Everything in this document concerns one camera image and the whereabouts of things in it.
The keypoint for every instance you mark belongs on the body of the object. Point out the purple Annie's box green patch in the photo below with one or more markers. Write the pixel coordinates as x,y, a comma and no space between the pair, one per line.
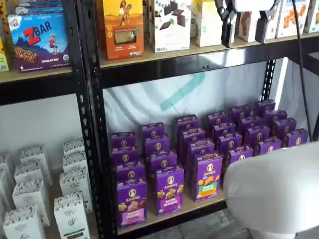
193,137
208,179
202,148
187,122

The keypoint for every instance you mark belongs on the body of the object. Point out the white box brown bars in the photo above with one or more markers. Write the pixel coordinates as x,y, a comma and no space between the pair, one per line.
246,27

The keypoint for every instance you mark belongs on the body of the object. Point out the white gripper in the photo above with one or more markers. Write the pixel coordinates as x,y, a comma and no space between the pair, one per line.
251,4

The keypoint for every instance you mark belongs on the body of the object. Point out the yellow spotted snack box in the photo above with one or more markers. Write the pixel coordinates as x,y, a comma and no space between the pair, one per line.
3,10

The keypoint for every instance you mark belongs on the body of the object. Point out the purple Annie's box pink patch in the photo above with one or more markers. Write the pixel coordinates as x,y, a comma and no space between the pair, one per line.
132,199
124,156
130,173
123,140

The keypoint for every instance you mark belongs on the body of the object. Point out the white mint chocolate box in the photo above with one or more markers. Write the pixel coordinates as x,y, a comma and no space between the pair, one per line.
172,37

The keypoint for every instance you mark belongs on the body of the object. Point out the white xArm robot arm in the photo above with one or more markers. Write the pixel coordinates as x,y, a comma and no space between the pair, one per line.
274,194

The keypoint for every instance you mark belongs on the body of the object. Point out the white sheet teal stripe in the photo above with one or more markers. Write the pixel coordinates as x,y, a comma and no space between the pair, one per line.
149,104

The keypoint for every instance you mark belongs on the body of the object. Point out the white box yellow top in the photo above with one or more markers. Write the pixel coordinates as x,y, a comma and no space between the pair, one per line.
209,25

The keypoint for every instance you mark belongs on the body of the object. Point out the purple Annie's snack box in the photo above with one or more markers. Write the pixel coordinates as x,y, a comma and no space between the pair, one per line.
240,155
270,147
264,105
296,138
217,118
224,129
241,112
258,134
275,115
284,127
251,122
230,143

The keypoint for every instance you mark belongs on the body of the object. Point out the green yellow snack box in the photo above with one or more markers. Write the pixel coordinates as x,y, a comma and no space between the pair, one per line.
3,59

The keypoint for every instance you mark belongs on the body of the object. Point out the orange snack box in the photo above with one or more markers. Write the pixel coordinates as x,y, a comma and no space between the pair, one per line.
122,37

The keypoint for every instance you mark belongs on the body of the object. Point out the purple Annie's box violet patch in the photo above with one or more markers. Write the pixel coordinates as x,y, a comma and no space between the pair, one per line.
153,130
157,145
170,191
163,160

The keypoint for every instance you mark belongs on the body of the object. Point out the white organic pantry box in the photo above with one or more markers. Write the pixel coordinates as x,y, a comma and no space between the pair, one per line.
74,161
30,196
33,153
30,173
74,184
5,189
5,161
23,224
71,216
73,145

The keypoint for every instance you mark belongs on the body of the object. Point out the black metal shelf rack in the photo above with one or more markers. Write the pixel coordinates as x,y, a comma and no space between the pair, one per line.
149,73
37,90

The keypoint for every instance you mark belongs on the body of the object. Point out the white box orange print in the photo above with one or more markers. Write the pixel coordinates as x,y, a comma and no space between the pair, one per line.
271,30

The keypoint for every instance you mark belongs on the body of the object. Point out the white blue cracker box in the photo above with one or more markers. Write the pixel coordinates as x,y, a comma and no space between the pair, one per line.
284,25

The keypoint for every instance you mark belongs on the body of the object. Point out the yellow white snack box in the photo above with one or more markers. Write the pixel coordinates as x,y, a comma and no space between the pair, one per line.
194,25

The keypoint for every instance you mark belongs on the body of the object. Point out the blue flat snack box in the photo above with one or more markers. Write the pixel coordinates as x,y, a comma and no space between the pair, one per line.
42,8

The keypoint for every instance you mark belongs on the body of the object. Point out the blue Zbar chocolate chip box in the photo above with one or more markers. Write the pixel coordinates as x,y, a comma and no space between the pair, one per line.
40,42

